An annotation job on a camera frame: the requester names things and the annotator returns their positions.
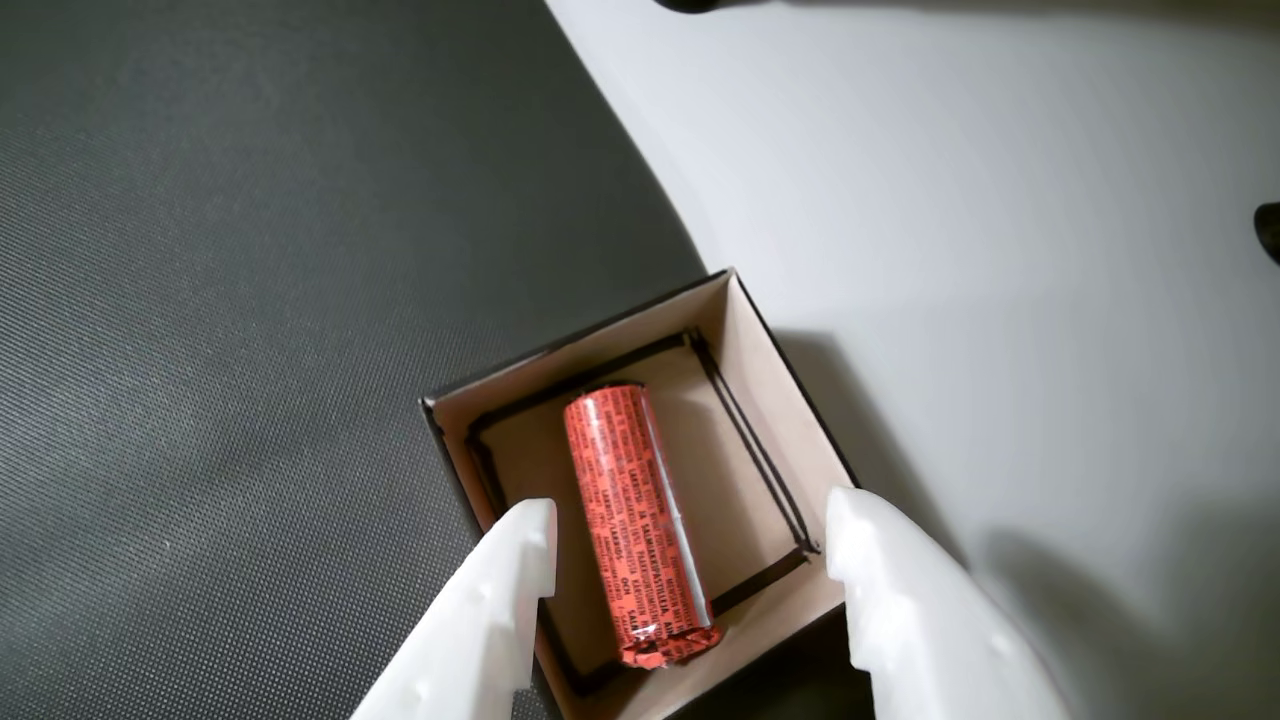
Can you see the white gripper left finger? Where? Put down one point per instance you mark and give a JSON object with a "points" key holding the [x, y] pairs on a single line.
{"points": [[480, 630]]}

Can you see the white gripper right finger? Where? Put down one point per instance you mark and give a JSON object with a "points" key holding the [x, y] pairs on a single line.
{"points": [[920, 620]]}

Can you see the red candy roll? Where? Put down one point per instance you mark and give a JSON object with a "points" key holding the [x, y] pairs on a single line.
{"points": [[630, 500]]}

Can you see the small open cardboard box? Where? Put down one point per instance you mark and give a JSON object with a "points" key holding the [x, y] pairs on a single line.
{"points": [[745, 440]]}

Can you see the black object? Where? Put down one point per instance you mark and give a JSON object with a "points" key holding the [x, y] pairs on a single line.
{"points": [[688, 5], [1270, 232]]}

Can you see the dark grey textured mat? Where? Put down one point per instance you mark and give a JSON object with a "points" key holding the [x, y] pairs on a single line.
{"points": [[250, 300]]}

